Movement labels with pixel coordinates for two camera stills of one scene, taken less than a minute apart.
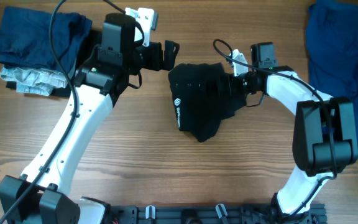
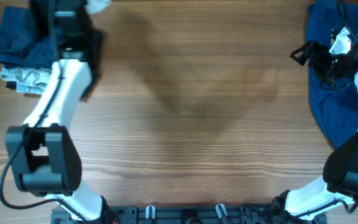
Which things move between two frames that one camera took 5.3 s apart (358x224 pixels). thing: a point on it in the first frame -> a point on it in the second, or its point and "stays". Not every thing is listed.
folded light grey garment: [35, 80] stays
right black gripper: [230, 80] -> [307, 49]
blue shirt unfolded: [342, 43] stays
